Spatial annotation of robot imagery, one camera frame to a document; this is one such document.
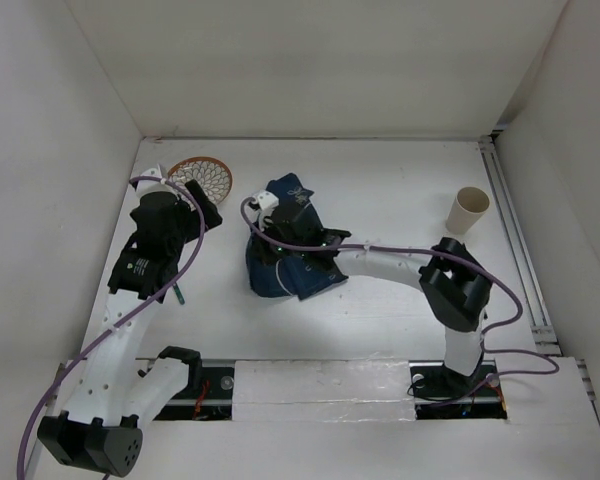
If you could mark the brown rimmed floral plate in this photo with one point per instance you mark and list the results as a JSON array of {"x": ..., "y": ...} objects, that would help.
[{"x": 213, "y": 176}]

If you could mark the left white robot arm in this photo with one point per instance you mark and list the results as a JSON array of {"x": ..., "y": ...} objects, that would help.
[{"x": 100, "y": 427}]

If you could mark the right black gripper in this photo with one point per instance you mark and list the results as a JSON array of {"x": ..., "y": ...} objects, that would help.
[{"x": 273, "y": 255}]

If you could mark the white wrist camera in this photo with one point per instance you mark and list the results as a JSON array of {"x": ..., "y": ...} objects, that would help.
[
  {"x": 263, "y": 203},
  {"x": 149, "y": 181}
]

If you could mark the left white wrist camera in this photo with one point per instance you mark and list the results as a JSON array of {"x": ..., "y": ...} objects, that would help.
[{"x": 149, "y": 181}]

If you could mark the blue fish placemat cloth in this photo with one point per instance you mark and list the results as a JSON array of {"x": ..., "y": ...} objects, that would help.
[{"x": 276, "y": 272}]

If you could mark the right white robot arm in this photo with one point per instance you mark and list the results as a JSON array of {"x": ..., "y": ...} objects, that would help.
[{"x": 450, "y": 279}]

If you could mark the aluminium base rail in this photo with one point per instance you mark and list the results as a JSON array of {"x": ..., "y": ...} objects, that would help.
[{"x": 347, "y": 391}]

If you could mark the beige paper cup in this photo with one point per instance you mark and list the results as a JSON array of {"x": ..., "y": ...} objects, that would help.
[{"x": 468, "y": 207}]

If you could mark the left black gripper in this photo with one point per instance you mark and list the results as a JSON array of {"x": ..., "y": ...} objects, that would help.
[{"x": 212, "y": 220}]

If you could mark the green handled metal fork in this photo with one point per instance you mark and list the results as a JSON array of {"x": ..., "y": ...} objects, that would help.
[{"x": 179, "y": 294}]

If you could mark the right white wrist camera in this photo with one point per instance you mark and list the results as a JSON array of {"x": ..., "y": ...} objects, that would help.
[{"x": 263, "y": 203}]

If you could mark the aluminium side rail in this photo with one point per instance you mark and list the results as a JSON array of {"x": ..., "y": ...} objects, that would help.
[{"x": 541, "y": 325}]

